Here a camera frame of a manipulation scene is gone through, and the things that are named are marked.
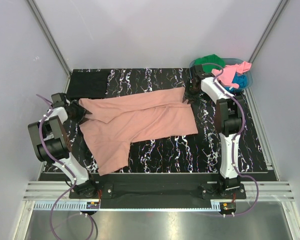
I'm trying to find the dusty pink t shirt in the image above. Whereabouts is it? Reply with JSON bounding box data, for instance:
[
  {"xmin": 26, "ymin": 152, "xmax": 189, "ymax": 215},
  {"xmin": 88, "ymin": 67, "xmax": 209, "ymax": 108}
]
[{"xmin": 79, "ymin": 87, "xmax": 198, "ymax": 176}]

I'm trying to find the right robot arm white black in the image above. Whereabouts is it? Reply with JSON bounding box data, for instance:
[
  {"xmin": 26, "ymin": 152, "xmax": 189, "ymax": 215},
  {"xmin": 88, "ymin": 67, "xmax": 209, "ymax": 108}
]
[{"xmin": 184, "ymin": 63, "xmax": 245, "ymax": 199}]

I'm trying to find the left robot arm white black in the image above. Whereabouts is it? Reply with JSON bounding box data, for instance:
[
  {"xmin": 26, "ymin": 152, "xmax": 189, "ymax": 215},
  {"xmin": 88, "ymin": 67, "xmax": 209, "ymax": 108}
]
[{"xmin": 27, "ymin": 93, "xmax": 98, "ymax": 198}]

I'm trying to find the folded black t shirt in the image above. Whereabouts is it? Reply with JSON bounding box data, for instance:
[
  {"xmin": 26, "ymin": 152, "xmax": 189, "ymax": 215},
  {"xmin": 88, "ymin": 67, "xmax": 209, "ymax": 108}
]
[{"xmin": 66, "ymin": 70, "xmax": 111, "ymax": 100}]

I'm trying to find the green t shirt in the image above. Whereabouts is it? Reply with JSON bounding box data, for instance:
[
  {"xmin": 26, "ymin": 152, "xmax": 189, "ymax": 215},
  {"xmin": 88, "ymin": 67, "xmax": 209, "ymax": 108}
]
[{"xmin": 194, "ymin": 54, "xmax": 226, "ymax": 72}]

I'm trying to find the bright pink t shirt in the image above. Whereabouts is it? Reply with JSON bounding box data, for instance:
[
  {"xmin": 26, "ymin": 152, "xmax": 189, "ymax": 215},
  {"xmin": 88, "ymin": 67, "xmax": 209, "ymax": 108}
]
[{"xmin": 211, "ymin": 61, "xmax": 252, "ymax": 93}]

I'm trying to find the blue plastic laundry basket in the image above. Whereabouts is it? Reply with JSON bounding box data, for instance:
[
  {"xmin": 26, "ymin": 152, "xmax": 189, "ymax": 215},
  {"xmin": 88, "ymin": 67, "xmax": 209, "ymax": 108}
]
[{"xmin": 189, "ymin": 54, "xmax": 253, "ymax": 93}]

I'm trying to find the blue t shirt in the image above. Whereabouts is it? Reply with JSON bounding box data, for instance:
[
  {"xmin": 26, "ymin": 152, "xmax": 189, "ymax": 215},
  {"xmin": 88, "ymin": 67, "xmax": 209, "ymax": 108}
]
[{"xmin": 232, "ymin": 73, "xmax": 248, "ymax": 89}]

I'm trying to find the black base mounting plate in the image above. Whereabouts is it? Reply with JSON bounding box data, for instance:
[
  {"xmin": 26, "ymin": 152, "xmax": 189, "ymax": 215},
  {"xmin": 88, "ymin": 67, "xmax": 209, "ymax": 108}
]
[{"xmin": 68, "ymin": 172, "xmax": 247, "ymax": 210}]

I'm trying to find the left orange connector box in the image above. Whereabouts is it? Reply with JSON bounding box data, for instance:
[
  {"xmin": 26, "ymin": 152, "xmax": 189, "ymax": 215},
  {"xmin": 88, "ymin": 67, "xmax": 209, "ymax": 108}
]
[{"xmin": 86, "ymin": 201, "xmax": 100, "ymax": 209}]

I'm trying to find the orange connector box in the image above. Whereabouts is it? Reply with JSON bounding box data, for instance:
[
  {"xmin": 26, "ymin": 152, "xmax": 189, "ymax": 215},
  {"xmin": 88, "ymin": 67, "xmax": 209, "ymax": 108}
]
[
  {"xmin": 221, "ymin": 202, "xmax": 237, "ymax": 211},
  {"xmin": 86, "ymin": 201, "xmax": 100, "ymax": 209}
]

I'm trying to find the right orange connector box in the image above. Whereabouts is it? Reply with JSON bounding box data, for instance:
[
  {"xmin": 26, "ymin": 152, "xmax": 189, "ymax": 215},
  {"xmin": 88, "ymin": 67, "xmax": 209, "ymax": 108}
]
[{"xmin": 221, "ymin": 202, "xmax": 237, "ymax": 211}]

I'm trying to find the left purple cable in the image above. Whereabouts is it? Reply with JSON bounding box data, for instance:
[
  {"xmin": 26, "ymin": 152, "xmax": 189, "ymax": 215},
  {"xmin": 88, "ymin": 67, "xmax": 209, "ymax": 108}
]
[{"xmin": 36, "ymin": 93, "xmax": 97, "ymax": 240}]

